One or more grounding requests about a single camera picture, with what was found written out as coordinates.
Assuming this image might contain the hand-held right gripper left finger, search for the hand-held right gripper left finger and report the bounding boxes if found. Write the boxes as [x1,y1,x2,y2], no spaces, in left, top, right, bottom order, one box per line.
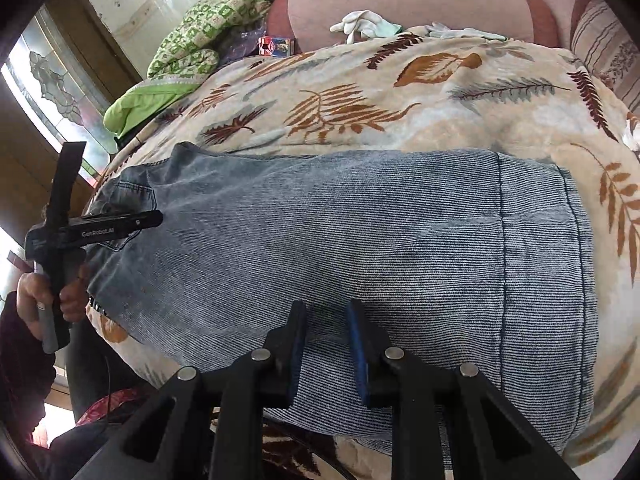
[72,300,308,480]

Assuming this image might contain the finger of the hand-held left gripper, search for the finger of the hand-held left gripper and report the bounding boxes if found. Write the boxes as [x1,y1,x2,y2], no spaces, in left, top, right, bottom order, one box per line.
[121,210,165,235]

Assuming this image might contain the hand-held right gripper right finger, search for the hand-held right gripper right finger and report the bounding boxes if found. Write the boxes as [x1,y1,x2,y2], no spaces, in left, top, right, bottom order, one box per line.
[346,298,581,480]

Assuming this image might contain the blue denim pants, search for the blue denim pants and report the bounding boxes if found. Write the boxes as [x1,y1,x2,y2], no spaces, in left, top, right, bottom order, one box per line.
[85,142,601,456]

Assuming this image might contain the person's left forearm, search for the person's left forearm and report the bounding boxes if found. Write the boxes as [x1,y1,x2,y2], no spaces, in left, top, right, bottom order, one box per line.
[0,292,57,448]

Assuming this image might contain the person's left hand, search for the person's left hand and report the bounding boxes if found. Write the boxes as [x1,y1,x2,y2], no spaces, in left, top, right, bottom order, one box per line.
[16,264,94,342]

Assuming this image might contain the dark cloth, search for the dark cloth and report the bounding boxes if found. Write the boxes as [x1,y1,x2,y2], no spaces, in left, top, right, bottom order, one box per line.
[112,119,152,152]

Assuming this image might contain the stained glass window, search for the stained glass window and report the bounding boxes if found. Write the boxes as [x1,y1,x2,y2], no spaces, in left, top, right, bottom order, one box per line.
[0,7,137,182]

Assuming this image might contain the red floral cloth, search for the red floral cloth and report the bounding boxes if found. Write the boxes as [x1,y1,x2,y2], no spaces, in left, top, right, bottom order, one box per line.
[77,387,148,423]

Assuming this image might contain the green patterned quilt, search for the green patterned quilt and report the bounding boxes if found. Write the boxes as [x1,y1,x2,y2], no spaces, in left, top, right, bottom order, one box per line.
[103,0,277,136]

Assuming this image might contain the purple plastic bag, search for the purple plastic bag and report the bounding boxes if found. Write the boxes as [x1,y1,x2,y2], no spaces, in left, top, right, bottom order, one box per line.
[219,20,267,64]

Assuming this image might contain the small red box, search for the small red box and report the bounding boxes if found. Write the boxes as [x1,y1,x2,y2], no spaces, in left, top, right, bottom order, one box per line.
[257,35,296,57]

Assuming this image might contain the leaf printed blanket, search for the leaf printed blanket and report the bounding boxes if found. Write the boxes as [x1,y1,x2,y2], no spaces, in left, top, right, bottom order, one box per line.
[82,35,640,480]

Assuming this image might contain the white glove with teal cuff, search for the white glove with teal cuff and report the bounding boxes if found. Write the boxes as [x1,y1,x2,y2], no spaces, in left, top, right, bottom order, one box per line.
[330,9,403,44]

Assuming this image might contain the pink sofa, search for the pink sofa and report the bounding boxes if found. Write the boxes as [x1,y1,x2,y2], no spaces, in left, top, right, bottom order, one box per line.
[265,0,601,57]

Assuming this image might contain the white crumpled tissue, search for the white crumpled tissue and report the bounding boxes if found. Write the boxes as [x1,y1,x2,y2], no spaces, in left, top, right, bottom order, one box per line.
[624,110,640,152]

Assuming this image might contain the striped pillow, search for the striped pillow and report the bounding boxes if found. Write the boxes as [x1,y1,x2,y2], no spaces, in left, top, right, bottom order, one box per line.
[570,0,640,116]

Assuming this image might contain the thin black cable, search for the thin black cable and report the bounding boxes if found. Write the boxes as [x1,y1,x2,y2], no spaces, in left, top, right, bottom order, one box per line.
[102,345,115,418]

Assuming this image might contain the wooden door frame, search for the wooden door frame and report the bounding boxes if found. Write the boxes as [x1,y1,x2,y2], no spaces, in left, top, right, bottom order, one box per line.
[0,0,147,271]

